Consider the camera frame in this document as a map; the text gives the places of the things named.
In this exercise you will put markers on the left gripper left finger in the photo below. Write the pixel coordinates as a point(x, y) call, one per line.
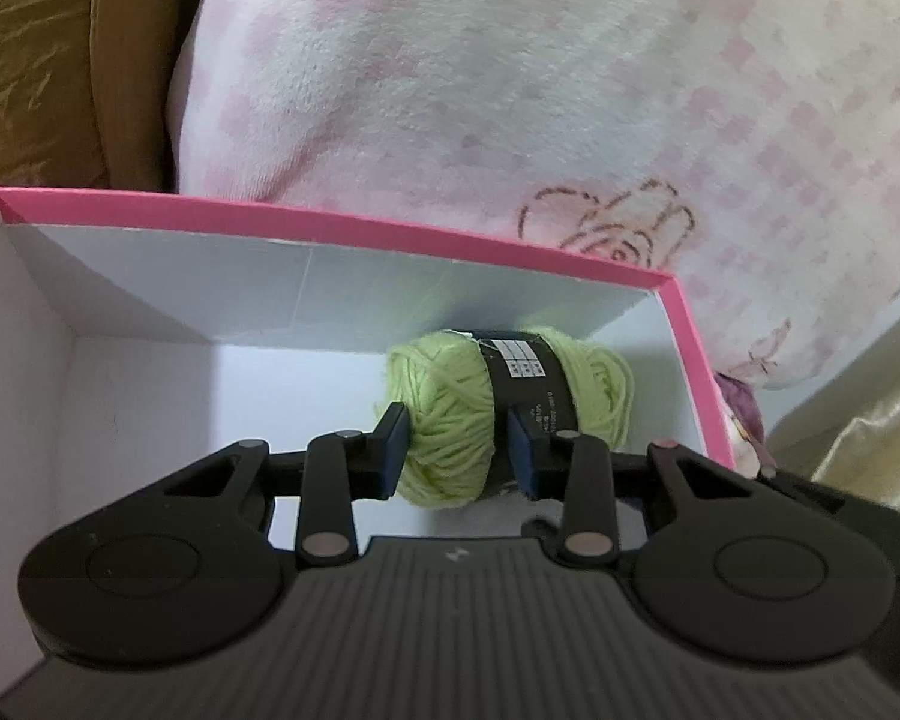
point(342, 467)

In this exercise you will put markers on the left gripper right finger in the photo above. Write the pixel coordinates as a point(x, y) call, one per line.
point(576, 470)

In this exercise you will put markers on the green yarn ball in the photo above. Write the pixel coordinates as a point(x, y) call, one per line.
point(460, 389)

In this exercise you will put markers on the pink cardboard box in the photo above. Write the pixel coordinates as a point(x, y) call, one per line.
point(139, 332)

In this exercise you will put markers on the gold satin curtain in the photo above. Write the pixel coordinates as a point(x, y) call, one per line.
point(843, 430)

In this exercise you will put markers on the pink checkered pillow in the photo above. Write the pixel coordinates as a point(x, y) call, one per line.
point(750, 147)

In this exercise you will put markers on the brown embroidered pillow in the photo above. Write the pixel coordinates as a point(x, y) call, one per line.
point(133, 49)

